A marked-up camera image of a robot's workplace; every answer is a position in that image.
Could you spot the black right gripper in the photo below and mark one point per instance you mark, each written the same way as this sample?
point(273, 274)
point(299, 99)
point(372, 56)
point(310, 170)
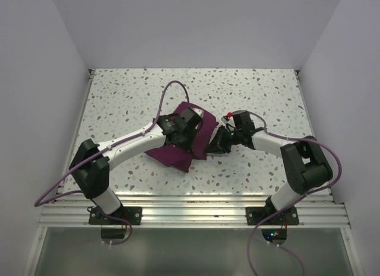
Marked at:
point(219, 145)

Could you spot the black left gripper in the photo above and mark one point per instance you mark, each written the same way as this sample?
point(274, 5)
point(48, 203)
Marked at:
point(187, 146)

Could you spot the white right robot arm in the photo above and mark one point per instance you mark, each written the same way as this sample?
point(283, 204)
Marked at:
point(304, 162)

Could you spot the aluminium table edge rail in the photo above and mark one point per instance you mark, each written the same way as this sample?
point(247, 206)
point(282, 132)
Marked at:
point(196, 211)

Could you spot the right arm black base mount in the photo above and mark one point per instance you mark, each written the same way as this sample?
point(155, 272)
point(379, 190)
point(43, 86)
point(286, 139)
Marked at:
point(258, 215)

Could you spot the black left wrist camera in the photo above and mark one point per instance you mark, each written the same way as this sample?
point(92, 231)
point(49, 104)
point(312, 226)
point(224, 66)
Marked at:
point(188, 121)

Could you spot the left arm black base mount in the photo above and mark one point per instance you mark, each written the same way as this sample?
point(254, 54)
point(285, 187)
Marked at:
point(132, 215)

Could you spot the purple surgical drape cloth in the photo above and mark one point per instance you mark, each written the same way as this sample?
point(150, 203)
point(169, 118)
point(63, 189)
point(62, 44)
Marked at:
point(171, 156)

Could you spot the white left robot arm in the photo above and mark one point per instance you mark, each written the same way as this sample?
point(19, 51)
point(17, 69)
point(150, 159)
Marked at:
point(92, 163)

